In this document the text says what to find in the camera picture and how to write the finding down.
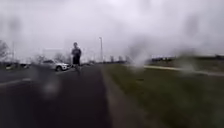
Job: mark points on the green grass field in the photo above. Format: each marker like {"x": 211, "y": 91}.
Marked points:
{"x": 173, "y": 96}

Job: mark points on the grey asphalt road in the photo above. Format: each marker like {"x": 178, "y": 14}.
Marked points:
{"x": 20, "y": 74}

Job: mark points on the white car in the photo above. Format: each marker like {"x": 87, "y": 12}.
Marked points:
{"x": 55, "y": 64}

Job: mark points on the pale concrete kerb strip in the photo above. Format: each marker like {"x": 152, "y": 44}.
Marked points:
{"x": 16, "y": 81}

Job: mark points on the person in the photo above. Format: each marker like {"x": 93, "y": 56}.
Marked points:
{"x": 76, "y": 56}

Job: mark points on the dark asphalt path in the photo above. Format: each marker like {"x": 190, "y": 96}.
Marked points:
{"x": 76, "y": 103}

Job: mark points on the pale footpath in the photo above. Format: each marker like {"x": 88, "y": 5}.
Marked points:
{"x": 166, "y": 68}

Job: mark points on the tall lamp pole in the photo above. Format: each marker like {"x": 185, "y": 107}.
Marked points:
{"x": 101, "y": 51}

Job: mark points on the bare tree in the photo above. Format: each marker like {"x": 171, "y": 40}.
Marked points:
{"x": 3, "y": 50}

